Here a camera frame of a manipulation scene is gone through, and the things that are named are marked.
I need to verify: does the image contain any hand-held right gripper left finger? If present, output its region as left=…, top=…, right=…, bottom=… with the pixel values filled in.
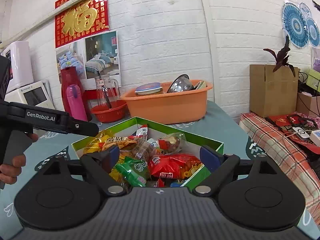
left=37, top=145, right=127, bottom=197

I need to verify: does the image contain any bedding wall poster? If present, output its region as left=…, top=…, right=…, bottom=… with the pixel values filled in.
left=56, top=30, right=122, bottom=86

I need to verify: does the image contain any orange plastic basin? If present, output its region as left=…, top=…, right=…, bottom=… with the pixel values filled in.
left=119, top=81, right=213, bottom=125

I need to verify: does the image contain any red envelope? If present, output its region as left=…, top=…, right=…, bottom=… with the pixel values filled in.
left=266, top=115, right=296, bottom=128

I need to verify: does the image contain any clear brown bread packet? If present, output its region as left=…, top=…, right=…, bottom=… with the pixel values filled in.
left=131, top=139, right=157, bottom=161

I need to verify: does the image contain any red foil snack bag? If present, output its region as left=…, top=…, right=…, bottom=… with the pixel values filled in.
left=136, top=124, right=150, bottom=139

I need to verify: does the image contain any red thermos jug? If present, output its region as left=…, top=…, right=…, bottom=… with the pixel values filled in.
left=60, top=66, right=92, bottom=122

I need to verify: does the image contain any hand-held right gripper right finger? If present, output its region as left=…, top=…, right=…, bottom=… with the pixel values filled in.
left=192, top=145, right=278, bottom=197

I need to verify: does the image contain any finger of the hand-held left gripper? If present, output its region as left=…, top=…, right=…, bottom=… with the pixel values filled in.
left=69, top=116, right=100, bottom=137

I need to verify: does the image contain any white wall water purifier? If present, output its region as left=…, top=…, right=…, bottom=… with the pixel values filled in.
left=5, top=41, right=34, bottom=93

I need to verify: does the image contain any red ring snack packet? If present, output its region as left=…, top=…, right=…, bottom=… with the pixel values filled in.
left=149, top=154, right=203, bottom=180

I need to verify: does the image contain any light green box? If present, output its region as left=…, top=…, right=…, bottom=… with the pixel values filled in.
left=306, top=69, right=320, bottom=88

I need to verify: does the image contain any green cardboard box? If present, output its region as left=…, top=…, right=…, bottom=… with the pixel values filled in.
left=71, top=116, right=224, bottom=193

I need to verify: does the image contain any red gold wall hanging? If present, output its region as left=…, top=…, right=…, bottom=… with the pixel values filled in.
left=55, top=0, right=110, bottom=48

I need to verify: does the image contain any pink bottle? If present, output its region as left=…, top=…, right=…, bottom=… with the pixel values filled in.
left=66, top=84, right=88, bottom=122

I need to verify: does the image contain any white power adapter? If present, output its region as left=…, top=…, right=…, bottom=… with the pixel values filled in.
left=310, top=129, right=320, bottom=147

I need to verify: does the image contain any red plastic basin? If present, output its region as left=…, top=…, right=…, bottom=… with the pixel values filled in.
left=90, top=100, right=127, bottom=123

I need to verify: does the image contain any large cardboard box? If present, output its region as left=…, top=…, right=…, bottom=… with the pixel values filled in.
left=249, top=64, right=300, bottom=118

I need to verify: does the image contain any plaid cloth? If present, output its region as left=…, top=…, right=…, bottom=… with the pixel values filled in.
left=239, top=112, right=320, bottom=225

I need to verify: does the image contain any purple leaf plant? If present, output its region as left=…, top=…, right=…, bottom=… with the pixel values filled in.
left=263, top=34, right=296, bottom=77

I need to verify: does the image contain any red-orange snack packet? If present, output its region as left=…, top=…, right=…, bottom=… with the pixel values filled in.
left=104, top=135, right=138, bottom=151

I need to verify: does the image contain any small cardboard box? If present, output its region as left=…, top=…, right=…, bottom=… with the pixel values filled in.
left=296, top=91, right=320, bottom=117

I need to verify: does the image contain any glass pitcher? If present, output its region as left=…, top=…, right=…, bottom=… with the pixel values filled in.
left=95, top=76, right=120, bottom=109

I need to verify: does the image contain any golden yellow snack packet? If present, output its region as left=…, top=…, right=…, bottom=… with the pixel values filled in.
left=110, top=153, right=131, bottom=180

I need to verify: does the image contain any blue paper fan decoration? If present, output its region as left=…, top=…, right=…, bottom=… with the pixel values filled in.
left=282, top=1, right=320, bottom=48

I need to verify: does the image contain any steel bowl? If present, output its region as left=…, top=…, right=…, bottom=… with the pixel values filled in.
left=167, top=74, right=194, bottom=93

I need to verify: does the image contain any person's left hand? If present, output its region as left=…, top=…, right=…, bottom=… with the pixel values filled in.
left=0, top=133, right=39, bottom=182

